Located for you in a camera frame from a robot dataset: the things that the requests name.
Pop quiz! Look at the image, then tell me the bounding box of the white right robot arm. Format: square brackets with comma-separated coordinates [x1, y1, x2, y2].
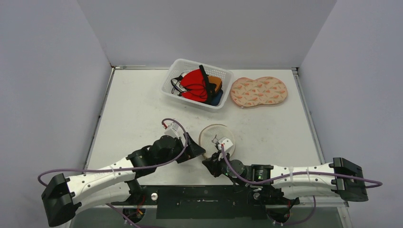
[202, 152, 368, 204]

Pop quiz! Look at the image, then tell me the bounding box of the black and white bra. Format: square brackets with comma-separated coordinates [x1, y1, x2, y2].
[170, 73, 188, 96]

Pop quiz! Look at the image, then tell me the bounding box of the white plastic basket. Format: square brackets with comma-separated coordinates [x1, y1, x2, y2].
[161, 58, 234, 113]

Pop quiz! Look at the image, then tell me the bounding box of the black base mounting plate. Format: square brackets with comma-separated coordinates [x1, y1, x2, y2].
[112, 185, 300, 219]

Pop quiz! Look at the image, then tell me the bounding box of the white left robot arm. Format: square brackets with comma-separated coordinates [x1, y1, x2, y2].
[41, 133, 206, 227]

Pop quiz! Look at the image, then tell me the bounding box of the navy blue bra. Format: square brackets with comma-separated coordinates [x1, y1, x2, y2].
[209, 89, 223, 106]

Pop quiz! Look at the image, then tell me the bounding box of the orange bra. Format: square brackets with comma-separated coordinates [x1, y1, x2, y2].
[208, 76, 222, 94]

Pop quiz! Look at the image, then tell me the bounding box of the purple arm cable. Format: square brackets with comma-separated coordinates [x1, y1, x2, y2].
[220, 144, 383, 189]
[37, 118, 189, 187]

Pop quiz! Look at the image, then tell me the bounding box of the white round mesh laundry bag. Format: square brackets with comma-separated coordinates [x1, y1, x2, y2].
[199, 124, 236, 159]

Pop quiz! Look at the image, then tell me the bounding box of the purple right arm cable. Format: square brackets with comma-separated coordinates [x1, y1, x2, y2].
[220, 144, 383, 189]

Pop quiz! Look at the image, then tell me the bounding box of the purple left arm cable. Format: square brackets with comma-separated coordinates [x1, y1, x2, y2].
[37, 118, 189, 187]

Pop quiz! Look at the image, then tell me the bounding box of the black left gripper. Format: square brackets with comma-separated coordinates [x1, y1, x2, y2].
[156, 133, 205, 167]

